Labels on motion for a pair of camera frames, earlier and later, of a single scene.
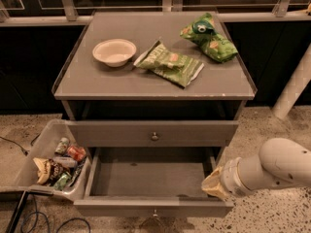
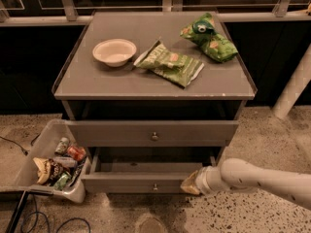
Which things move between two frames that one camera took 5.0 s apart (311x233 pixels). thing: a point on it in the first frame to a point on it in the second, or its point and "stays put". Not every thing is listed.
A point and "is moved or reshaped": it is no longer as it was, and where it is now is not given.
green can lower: x=62 y=181 stays put
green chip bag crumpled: x=204 y=32 stays put
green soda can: x=62 y=146 stays put
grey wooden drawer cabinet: x=154 y=88 stays put
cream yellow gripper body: x=228 y=181 to x=202 y=180
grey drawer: x=151 y=182 is moved or reshaped
